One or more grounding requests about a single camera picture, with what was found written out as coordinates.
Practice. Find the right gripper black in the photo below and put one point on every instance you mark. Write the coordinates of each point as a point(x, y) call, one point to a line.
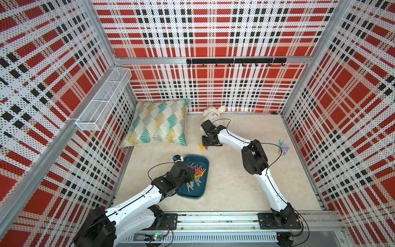
point(204, 142)

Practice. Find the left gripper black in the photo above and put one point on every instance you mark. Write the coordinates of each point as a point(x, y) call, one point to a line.
point(190, 175)

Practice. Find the teal plastic storage box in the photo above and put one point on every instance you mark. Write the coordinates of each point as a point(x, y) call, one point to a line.
point(200, 163)

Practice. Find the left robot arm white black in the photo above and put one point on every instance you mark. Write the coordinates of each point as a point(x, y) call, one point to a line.
point(109, 227)

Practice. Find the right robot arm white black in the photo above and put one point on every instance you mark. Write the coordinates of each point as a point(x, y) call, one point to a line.
point(255, 162)

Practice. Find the white plush toy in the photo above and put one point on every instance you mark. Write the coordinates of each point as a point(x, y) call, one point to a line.
point(213, 114)

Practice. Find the patterned cushion teal yellow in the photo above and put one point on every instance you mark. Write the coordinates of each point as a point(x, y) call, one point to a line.
point(158, 122)

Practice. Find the green circuit board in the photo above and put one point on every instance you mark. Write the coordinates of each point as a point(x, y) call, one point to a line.
point(154, 237)

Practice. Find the purple clothespin far right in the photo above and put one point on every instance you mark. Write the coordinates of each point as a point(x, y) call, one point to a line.
point(283, 150)

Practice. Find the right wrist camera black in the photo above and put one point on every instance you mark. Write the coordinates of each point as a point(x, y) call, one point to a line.
point(208, 127)

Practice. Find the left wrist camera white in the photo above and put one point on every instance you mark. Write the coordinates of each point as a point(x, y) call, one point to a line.
point(178, 158)

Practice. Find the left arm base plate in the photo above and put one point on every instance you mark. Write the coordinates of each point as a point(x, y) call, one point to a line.
point(165, 221)

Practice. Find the black hook rail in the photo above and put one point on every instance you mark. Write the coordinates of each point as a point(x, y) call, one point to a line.
point(230, 61)

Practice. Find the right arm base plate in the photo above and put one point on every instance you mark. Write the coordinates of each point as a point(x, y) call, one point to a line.
point(270, 221)

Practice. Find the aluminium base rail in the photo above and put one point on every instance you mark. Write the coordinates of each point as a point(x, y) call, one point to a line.
point(248, 221)

